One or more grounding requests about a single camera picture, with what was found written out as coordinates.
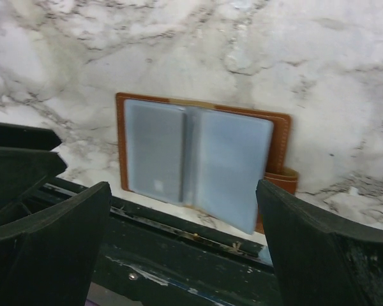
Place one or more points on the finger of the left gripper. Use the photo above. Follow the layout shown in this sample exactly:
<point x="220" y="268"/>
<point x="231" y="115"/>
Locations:
<point x="27" y="162"/>

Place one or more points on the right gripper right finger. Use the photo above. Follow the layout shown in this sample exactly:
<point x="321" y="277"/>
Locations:
<point x="320" y="258"/>

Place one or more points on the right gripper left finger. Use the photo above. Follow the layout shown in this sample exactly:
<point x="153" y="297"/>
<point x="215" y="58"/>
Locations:
<point x="48" y="258"/>

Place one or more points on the brown leather card holder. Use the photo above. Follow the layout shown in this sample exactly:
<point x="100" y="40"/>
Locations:
<point x="202" y="155"/>

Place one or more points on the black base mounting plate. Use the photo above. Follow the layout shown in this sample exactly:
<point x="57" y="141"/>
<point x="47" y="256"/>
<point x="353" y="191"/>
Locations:
<point x="158" y="259"/>

